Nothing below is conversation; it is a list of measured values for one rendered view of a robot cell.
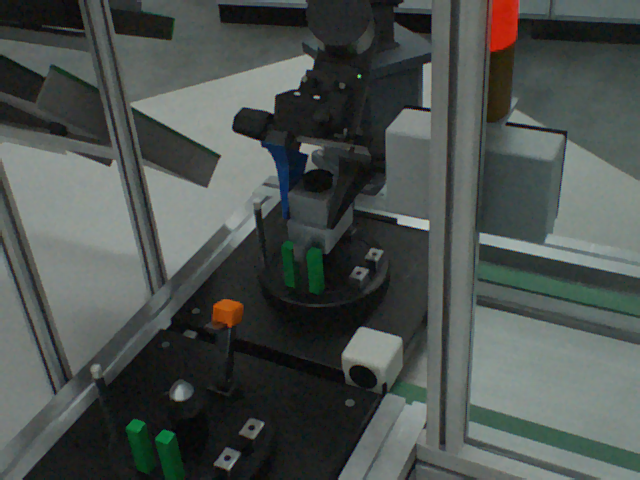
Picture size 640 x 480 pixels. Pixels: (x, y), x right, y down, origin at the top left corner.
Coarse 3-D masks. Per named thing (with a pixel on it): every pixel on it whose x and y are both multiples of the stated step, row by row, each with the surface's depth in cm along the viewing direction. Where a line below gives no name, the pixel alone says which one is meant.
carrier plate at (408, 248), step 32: (352, 224) 98; (384, 224) 97; (256, 256) 94; (416, 256) 92; (224, 288) 89; (256, 288) 89; (416, 288) 87; (192, 320) 85; (256, 320) 85; (288, 320) 84; (352, 320) 84; (384, 320) 83; (416, 320) 83; (256, 352) 82; (288, 352) 81; (320, 352) 80; (384, 384) 77
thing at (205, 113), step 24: (264, 72) 161; (288, 72) 160; (168, 96) 155; (192, 96) 154; (216, 96) 153; (240, 96) 153; (264, 96) 152; (168, 120) 147; (192, 120) 146; (216, 120) 146; (216, 144) 139; (240, 144) 138; (144, 168) 134; (216, 168) 132; (240, 168) 132; (264, 168) 131; (312, 168) 130; (240, 192) 126
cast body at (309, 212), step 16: (304, 176) 82; (320, 176) 82; (304, 192) 82; (320, 192) 82; (304, 208) 82; (320, 208) 81; (288, 224) 83; (304, 224) 83; (320, 224) 82; (304, 240) 82; (320, 240) 82; (336, 240) 84; (304, 256) 82
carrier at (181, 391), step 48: (96, 384) 66; (144, 384) 78; (192, 384) 75; (240, 384) 75; (288, 384) 77; (336, 384) 77; (96, 432) 74; (144, 432) 65; (192, 432) 68; (240, 432) 68; (288, 432) 72; (336, 432) 72
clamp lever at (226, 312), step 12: (228, 300) 72; (216, 312) 71; (228, 312) 70; (240, 312) 72; (216, 324) 70; (228, 324) 71; (216, 336) 72; (228, 336) 71; (216, 348) 72; (228, 348) 72; (216, 360) 72; (228, 360) 72; (216, 372) 73; (228, 372) 73; (216, 384) 73; (228, 384) 73
